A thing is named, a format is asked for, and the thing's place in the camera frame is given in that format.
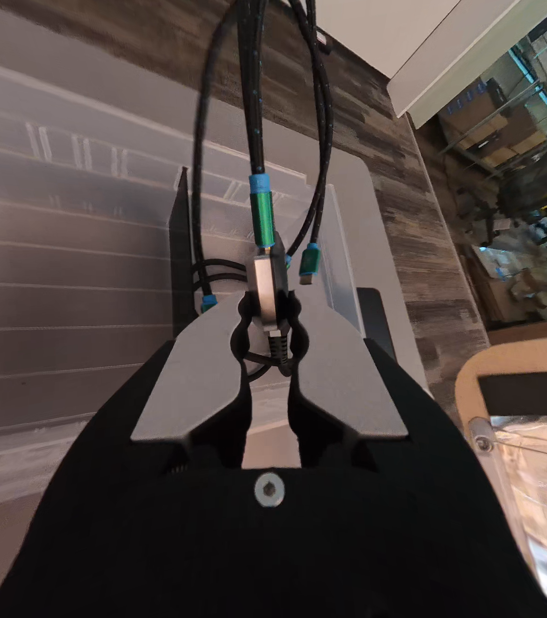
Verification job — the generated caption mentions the black hdmi cable green plugs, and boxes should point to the black hdmi cable green plugs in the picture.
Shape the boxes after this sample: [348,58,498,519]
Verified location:
[283,0,336,286]
[191,0,275,315]

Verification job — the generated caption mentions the silver hdmi switch box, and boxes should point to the silver hdmi switch box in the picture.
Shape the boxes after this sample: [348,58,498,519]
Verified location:
[246,232,290,335]

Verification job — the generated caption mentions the thin black switch cable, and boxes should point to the thin black switch cable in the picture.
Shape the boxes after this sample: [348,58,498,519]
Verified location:
[242,332,294,378]

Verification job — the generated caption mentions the instruction sign on wooden board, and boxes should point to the instruction sign on wooden board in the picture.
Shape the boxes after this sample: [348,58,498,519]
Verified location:
[454,334,547,618]

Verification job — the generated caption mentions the wire storage shelf rack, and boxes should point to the wire storage shelf rack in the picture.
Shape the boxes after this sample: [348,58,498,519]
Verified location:
[437,19,547,174]

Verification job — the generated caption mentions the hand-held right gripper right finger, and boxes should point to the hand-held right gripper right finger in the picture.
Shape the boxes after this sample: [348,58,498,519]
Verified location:
[288,290,409,442]

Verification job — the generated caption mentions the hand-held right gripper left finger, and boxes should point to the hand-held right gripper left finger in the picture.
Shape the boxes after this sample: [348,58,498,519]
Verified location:
[130,290,255,443]

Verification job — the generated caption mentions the clear plastic bin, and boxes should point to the clear plastic bin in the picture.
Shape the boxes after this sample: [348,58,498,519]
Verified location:
[0,53,367,512]

